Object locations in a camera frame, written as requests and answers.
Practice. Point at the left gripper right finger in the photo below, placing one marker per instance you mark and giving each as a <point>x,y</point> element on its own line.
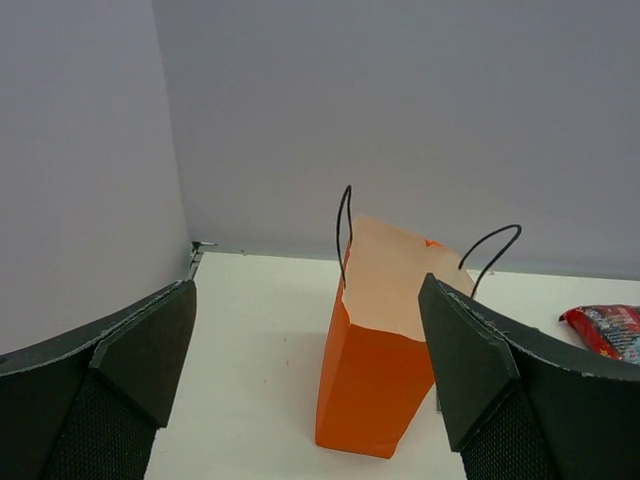
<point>520,404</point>

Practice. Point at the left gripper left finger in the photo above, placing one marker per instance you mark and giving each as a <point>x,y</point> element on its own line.
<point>87,404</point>

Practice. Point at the red snack packet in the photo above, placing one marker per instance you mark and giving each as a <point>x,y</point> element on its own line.
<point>609,330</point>

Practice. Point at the orange paper bag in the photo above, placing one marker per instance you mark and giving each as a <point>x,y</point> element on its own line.
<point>376,368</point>

